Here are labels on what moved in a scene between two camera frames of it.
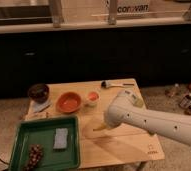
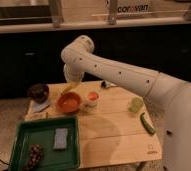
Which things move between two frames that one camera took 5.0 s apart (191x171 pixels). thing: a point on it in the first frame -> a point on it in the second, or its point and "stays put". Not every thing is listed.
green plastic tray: x=42 y=132 stays put
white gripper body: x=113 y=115 -> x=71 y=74
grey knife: x=39 y=107 stays put
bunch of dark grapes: x=36 y=152 stays put
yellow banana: x=100 y=127 -> x=69 y=86
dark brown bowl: x=38 y=92 stays put
